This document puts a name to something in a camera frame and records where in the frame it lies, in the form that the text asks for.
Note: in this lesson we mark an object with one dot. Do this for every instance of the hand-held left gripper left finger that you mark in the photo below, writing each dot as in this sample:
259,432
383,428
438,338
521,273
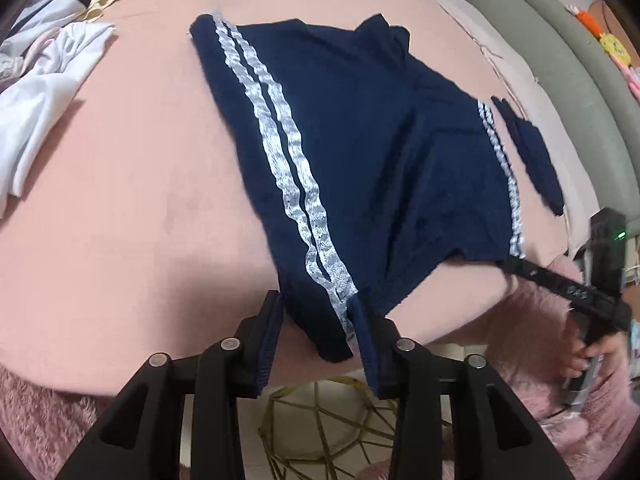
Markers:
270,340

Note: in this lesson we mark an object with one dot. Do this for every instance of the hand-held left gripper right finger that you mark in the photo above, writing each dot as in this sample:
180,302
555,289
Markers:
370,355

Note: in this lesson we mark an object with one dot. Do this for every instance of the light grey navy-trimmed garment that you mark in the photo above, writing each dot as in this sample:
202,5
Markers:
45,15

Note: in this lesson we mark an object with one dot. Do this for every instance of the pale yellow garment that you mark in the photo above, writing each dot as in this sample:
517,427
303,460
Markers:
107,2

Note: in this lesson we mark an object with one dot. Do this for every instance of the navy white-striped shorts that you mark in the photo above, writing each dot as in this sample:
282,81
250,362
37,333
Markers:
380,160

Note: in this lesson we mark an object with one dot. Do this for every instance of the yellow plush toy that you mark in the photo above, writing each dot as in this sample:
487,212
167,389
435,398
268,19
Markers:
615,45

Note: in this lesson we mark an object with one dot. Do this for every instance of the bed with pink sheet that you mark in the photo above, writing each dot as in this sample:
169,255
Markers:
150,185

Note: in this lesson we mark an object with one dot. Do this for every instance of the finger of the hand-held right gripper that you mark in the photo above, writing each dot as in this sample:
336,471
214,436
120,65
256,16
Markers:
535,274

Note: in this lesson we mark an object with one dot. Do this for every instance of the carrot plush toy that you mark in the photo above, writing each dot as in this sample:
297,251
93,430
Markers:
586,19

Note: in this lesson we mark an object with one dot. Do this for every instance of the grey padded headboard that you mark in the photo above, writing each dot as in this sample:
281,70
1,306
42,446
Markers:
565,55

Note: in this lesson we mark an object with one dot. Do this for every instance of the pale pink pillow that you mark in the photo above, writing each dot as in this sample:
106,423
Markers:
565,150
450,15

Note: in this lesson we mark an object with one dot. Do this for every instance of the white shirt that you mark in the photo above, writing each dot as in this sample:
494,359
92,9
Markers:
45,105

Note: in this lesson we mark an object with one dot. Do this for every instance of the navy garment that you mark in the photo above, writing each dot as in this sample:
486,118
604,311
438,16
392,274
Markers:
535,160

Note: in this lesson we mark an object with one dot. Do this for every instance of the pink fluffy rug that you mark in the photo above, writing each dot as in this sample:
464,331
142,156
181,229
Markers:
525,340

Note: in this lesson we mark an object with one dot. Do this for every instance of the person's right hand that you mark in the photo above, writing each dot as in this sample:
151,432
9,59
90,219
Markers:
612,360

